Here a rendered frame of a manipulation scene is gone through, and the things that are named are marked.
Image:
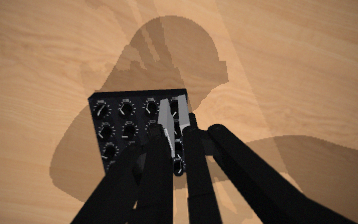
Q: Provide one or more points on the black knob box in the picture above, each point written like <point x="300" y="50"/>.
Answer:
<point x="128" y="114"/>

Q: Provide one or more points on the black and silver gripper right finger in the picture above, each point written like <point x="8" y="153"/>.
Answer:
<point x="273" y="198"/>

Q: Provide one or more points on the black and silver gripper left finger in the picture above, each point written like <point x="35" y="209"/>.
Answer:
<point x="150" y="185"/>

